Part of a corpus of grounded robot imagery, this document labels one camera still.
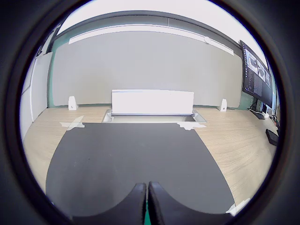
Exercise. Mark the white board panel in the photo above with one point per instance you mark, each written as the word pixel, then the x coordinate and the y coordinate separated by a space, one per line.
pixel 42 86

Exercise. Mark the white tape piece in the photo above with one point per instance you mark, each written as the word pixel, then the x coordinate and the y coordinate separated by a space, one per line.
pixel 239 206
pixel 75 124
pixel 189 126

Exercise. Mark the black keyboard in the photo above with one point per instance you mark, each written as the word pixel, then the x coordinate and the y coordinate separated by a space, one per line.
pixel 272 137

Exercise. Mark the small white bracket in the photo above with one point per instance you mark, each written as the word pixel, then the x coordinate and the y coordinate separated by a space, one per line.
pixel 72 103
pixel 223 105

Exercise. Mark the round green lid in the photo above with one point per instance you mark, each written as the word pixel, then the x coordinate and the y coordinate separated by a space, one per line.
pixel 147 216

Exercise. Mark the grey partition wall panel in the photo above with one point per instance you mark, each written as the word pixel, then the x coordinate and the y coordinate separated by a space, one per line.
pixel 145 65

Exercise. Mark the dark grey mat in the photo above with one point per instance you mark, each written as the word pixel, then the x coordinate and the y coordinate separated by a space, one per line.
pixel 129 152

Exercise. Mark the black computer monitor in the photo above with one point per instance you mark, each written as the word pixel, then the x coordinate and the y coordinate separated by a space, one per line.
pixel 255 77

